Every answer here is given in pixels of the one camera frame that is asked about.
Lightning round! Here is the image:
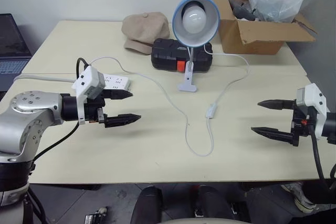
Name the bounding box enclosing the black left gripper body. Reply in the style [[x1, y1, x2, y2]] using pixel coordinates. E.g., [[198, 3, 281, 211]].
[[84, 90, 108, 128]]

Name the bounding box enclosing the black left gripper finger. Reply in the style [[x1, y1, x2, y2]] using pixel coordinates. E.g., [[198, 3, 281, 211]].
[[103, 113, 143, 129], [102, 89, 134, 102]]

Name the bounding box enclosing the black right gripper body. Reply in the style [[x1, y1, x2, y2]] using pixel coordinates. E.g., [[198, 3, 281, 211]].
[[290, 103, 317, 147]]

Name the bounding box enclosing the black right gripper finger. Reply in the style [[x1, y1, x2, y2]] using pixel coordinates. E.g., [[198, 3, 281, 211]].
[[257, 99, 298, 111], [250, 126, 295, 145]]

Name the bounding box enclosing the blue clip desk lamp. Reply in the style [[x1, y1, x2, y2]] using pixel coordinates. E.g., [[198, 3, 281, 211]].
[[171, 0, 221, 93]]

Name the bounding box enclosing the white power strip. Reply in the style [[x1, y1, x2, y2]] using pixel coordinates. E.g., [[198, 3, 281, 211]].
[[101, 73, 132, 92]]

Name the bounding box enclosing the black case with orange latch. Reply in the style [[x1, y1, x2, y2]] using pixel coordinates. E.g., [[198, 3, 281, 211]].
[[150, 38, 214, 73]]

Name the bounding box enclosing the white sneaker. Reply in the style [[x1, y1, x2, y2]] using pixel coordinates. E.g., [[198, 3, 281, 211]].
[[281, 182, 318, 214]]

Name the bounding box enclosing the beige newsboy cap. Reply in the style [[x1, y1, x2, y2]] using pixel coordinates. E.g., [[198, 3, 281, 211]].
[[121, 12, 170, 56]]

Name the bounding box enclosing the brown cardboard box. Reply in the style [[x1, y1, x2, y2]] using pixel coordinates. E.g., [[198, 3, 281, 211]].
[[198, 0, 318, 55]]

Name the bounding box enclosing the dark rounded shape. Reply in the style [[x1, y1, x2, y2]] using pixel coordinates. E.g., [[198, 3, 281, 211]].
[[132, 185, 164, 224]]

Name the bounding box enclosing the small metallic floor object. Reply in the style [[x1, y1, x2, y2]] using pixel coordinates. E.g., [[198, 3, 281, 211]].
[[84, 206, 109, 224]]

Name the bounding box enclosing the dark laptop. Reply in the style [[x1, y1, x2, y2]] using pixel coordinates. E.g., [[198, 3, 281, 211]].
[[0, 13, 33, 91]]

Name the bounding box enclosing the dark grey crumpled item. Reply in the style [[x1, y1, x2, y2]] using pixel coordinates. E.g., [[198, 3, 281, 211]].
[[226, 0, 260, 22]]

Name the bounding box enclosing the white light bulb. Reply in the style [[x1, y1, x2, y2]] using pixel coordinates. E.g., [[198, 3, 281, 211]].
[[182, 5, 206, 34]]

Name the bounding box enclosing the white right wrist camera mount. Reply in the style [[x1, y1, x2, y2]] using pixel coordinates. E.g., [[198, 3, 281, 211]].
[[296, 82, 330, 140]]

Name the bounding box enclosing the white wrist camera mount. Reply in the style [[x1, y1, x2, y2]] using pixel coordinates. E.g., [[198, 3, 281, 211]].
[[296, 82, 330, 140], [71, 66, 106, 125]]

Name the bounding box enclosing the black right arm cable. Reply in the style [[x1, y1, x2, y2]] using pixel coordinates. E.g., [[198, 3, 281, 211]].
[[307, 123, 336, 204]]

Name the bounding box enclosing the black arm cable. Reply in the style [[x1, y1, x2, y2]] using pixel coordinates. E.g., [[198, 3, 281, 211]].
[[307, 123, 336, 204], [33, 57, 91, 162]]

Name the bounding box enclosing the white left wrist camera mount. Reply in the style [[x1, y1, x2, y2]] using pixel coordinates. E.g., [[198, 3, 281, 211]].
[[71, 66, 106, 125]]

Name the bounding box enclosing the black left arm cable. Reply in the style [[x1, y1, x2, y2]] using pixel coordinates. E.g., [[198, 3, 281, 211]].
[[33, 57, 91, 162]]

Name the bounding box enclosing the grey power strip cable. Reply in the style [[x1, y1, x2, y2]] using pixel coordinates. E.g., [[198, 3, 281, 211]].
[[13, 73, 78, 83]]

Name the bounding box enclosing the white inline cord switch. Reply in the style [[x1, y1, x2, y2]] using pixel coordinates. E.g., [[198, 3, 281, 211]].
[[204, 103, 220, 119]]

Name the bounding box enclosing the white lamp cord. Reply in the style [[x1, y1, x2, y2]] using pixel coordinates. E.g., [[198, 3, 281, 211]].
[[88, 45, 250, 156]]

